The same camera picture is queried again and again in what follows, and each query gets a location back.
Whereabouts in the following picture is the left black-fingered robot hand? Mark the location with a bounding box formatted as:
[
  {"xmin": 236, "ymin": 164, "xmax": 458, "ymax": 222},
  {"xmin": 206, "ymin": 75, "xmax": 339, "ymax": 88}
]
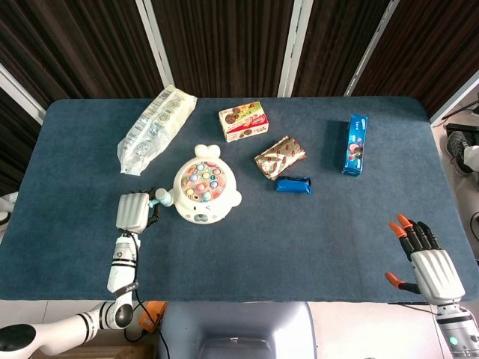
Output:
[{"xmin": 115, "ymin": 186, "xmax": 165, "ymax": 235}]

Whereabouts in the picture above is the right orange-tipped robot hand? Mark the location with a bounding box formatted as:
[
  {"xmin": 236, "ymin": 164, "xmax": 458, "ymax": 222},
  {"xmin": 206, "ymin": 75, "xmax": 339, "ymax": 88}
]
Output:
[{"xmin": 384, "ymin": 213, "xmax": 466, "ymax": 306}]

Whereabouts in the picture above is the light blue toy hammer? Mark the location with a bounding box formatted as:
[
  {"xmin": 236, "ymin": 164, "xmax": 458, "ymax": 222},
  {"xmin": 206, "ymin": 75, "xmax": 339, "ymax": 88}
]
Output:
[{"xmin": 148, "ymin": 188, "xmax": 174, "ymax": 209}]

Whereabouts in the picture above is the white fish toy game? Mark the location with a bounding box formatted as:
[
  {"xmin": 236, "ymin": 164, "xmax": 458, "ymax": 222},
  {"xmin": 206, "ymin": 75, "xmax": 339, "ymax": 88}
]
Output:
[{"xmin": 166, "ymin": 144, "xmax": 242, "ymax": 225}]

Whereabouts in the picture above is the clear white plastic snack bag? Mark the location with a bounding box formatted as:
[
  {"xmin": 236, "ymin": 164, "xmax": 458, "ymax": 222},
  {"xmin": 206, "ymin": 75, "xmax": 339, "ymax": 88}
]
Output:
[{"xmin": 117, "ymin": 85, "xmax": 198, "ymax": 176}]

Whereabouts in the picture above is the orange device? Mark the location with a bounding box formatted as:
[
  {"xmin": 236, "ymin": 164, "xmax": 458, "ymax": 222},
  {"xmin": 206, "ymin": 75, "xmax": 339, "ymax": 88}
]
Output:
[{"xmin": 140, "ymin": 301, "xmax": 168, "ymax": 332}]

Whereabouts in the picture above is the grey sneaker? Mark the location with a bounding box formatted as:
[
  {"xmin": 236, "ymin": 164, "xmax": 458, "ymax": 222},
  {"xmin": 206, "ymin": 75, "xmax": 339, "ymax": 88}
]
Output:
[{"xmin": 447, "ymin": 130, "xmax": 475, "ymax": 177}]

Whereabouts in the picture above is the blue table cloth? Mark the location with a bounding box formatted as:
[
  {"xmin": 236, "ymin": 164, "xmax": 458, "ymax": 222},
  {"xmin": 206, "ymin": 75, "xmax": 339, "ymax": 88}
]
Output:
[{"xmin": 0, "ymin": 96, "xmax": 479, "ymax": 304}]

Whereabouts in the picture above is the brown cardboard box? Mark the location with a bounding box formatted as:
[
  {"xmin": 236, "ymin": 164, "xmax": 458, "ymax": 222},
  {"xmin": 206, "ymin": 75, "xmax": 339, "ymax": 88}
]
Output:
[{"xmin": 33, "ymin": 343, "xmax": 154, "ymax": 359}]

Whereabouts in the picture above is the cream red cookie box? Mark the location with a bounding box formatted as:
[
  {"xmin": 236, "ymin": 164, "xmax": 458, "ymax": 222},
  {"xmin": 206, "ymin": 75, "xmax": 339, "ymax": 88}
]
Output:
[{"xmin": 218, "ymin": 100, "xmax": 270, "ymax": 144}]

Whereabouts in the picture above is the blue Oreo box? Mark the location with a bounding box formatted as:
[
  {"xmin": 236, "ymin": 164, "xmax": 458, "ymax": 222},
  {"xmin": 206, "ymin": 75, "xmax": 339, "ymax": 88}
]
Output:
[{"xmin": 341, "ymin": 114, "xmax": 369, "ymax": 177}]

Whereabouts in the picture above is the grey robot torso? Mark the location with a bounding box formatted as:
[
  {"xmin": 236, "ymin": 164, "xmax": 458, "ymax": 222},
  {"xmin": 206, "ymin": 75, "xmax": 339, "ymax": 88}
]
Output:
[{"xmin": 159, "ymin": 301, "xmax": 319, "ymax": 359}]

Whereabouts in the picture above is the gold foil snack packet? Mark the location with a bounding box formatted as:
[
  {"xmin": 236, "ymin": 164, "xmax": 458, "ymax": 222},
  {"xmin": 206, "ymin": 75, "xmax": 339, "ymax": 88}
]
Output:
[{"xmin": 254, "ymin": 135, "xmax": 308, "ymax": 182}]

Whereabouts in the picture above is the small blue foil packet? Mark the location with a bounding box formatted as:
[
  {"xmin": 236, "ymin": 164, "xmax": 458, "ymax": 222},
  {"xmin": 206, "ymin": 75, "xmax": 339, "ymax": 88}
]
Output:
[{"xmin": 275, "ymin": 176, "xmax": 313, "ymax": 196}]

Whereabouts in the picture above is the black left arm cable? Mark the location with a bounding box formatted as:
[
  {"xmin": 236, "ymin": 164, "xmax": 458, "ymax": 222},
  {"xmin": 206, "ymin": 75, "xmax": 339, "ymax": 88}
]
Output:
[{"xmin": 121, "ymin": 230, "xmax": 143, "ymax": 304}]

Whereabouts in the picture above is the black floor cable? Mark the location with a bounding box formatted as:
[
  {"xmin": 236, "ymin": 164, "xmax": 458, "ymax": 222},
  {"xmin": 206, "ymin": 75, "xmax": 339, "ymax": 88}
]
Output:
[{"xmin": 123, "ymin": 321, "xmax": 150, "ymax": 343}]

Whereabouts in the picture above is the white partition post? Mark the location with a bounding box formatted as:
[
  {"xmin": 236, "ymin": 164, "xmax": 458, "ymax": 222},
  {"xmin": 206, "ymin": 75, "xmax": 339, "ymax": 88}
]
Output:
[
  {"xmin": 0, "ymin": 63, "xmax": 46, "ymax": 126},
  {"xmin": 344, "ymin": 0, "xmax": 400, "ymax": 97},
  {"xmin": 277, "ymin": 0, "xmax": 314, "ymax": 98},
  {"xmin": 134, "ymin": 0, "xmax": 175, "ymax": 99},
  {"xmin": 429, "ymin": 69, "xmax": 479, "ymax": 126}
]

